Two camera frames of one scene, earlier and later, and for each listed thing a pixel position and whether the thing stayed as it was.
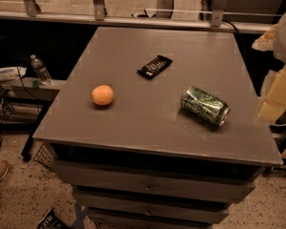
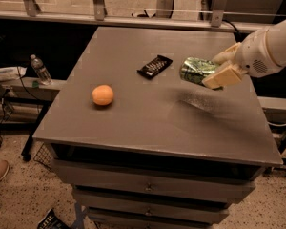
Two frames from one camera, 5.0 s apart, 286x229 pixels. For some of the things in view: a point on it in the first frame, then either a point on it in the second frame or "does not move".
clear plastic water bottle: x=40 y=70 does not move
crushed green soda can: x=204 y=106 → x=195 y=70
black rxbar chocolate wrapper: x=154 y=67 does not move
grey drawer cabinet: x=159 y=128 does not move
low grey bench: x=22 y=104 does not move
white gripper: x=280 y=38 → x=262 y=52
